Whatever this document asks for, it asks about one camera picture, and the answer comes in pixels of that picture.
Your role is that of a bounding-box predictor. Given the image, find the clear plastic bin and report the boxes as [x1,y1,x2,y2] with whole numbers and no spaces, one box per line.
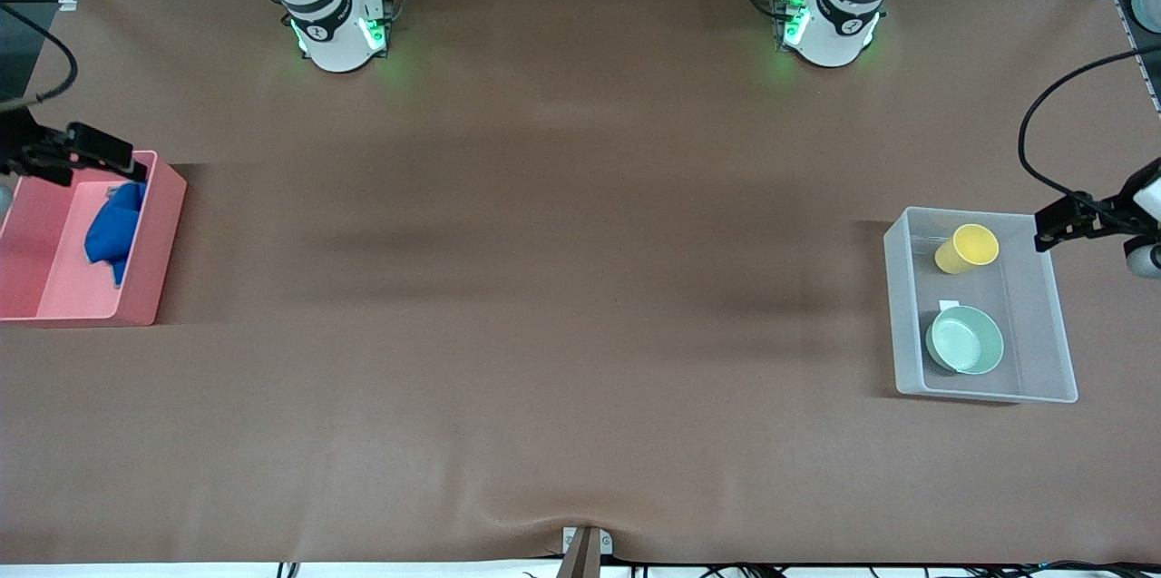
[883,206,1079,404]

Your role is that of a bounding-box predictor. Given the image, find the mint green bowl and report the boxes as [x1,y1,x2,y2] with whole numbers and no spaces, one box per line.
[925,305,1005,376]

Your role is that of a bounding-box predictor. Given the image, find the brown table cover sheet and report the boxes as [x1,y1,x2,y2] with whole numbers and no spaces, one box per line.
[0,0,1161,565]

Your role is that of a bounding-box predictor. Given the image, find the blue microfibre cloth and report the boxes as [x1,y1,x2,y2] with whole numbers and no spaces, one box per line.
[84,182,146,287]

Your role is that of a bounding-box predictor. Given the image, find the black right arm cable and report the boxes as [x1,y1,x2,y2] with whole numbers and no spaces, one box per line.
[0,5,79,112]

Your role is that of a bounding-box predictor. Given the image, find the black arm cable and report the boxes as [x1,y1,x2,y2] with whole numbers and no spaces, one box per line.
[1018,47,1161,205]
[0,5,79,112]

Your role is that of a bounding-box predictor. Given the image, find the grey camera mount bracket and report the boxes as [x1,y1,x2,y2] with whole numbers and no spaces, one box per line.
[562,525,613,578]

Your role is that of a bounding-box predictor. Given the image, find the yellow plastic cup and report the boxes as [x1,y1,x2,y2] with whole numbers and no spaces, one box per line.
[934,223,1000,275]

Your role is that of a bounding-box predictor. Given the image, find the pink plastic bin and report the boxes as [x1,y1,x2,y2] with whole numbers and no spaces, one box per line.
[0,151,188,327]

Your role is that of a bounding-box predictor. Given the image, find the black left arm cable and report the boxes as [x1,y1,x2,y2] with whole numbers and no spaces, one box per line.
[1018,47,1161,205]

